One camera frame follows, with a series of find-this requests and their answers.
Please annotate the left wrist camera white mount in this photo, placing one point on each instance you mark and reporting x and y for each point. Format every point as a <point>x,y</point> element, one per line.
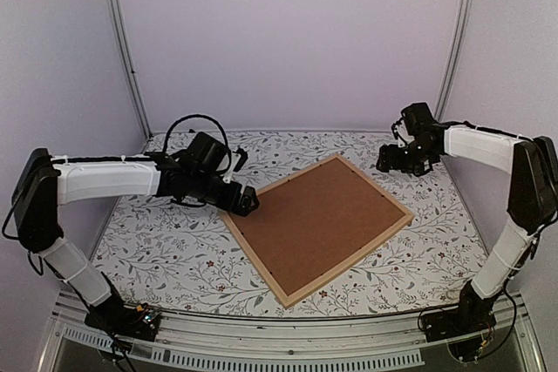
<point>239,158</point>

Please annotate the aluminium corner post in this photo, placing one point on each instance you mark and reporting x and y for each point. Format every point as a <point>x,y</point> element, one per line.
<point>452,63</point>
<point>126,59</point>

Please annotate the left aluminium corner post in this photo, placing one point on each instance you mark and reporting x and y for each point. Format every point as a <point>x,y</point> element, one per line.
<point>126,59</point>

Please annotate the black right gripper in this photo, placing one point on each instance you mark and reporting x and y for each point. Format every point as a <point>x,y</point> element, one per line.
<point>389,161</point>

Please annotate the right aluminium corner post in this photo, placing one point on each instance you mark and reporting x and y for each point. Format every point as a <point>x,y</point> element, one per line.
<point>452,63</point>

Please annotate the front aluminium rail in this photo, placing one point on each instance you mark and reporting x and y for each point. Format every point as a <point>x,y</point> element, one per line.
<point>203,342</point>

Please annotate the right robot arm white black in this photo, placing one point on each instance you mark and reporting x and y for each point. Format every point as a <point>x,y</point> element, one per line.
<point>528,164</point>

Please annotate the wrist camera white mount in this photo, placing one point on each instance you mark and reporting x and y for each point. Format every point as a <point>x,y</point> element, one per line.
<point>399,132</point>
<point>239,158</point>

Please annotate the brown frame backing board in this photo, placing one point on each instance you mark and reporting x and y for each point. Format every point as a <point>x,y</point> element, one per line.
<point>318,224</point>

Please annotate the floral patterned table cover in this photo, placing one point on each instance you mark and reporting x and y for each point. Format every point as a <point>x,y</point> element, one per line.
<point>186,259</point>

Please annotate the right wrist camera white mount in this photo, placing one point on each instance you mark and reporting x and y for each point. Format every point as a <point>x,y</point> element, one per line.
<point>399,132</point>

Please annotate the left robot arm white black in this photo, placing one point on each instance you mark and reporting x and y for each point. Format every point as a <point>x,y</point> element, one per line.
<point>202,171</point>

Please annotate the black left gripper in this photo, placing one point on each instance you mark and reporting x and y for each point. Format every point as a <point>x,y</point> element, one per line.
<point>241,209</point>

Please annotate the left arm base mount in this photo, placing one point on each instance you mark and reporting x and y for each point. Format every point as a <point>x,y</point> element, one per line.
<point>115,318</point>

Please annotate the light wooden picture frame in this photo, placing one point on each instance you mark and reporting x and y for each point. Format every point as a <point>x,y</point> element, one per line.
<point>244,232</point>

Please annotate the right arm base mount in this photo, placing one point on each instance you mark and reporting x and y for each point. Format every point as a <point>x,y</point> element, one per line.
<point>455,322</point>

